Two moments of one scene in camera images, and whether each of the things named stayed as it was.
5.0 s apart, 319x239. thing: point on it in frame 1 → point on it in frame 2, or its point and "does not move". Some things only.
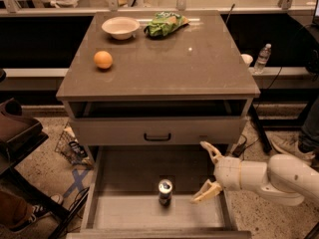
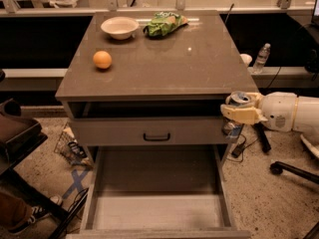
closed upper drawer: x=157 y=130 does not move
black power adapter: x=238 y=149 does not move
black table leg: x=261 y=130 does not move
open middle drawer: x=148 y=192 does not move
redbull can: x=164 y=188 → x=232 y=129
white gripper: x=228 y=173 → x=277 y=110
